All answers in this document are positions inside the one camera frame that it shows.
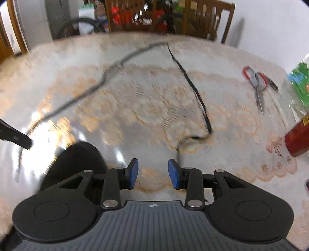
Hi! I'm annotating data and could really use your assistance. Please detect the black sneaker white swoosh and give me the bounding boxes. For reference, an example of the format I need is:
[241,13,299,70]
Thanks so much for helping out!
[40,142,108,193]

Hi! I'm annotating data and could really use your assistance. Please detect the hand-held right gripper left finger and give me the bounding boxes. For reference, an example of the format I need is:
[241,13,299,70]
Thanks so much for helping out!
[39,158,140,210]

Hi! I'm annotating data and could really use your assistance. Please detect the black shoelace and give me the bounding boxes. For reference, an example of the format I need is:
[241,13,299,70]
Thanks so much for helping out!
[14,42,213,181]

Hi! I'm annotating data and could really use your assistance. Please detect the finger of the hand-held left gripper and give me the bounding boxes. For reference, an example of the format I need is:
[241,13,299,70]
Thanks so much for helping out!
[0,118,33,150]

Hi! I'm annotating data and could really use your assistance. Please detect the green packet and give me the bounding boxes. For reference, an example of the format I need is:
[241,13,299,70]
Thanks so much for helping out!
[287,61,309,109]

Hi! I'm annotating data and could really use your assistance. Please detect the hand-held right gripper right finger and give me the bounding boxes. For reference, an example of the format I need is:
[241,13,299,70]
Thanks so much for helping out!
[168,159,263,210]

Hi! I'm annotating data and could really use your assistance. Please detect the lace floral tablecloth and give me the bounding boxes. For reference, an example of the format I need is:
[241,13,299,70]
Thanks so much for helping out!
[0,32,309,251]

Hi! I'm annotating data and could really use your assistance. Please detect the wooden chair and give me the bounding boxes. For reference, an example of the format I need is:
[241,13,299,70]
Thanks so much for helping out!
[105,0,157,33]
[182,0,236,44]

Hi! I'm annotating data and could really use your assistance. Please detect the red bottle gold cap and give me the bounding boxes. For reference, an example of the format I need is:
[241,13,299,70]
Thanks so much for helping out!
[285,116,309,157]

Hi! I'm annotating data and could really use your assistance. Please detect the wooden door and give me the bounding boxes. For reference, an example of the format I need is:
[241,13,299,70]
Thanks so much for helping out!
[0,0,29,58]

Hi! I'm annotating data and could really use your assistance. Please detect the grey refrigerator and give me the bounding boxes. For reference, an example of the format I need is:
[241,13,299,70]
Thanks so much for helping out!
[46,0,84,40]

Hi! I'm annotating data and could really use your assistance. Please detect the red-handled scissors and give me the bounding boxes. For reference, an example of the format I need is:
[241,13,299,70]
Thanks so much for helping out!
[243,66,269,114]

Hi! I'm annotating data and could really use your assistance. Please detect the white plastic container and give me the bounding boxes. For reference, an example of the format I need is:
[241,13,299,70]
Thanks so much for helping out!
[78,5,97,34]

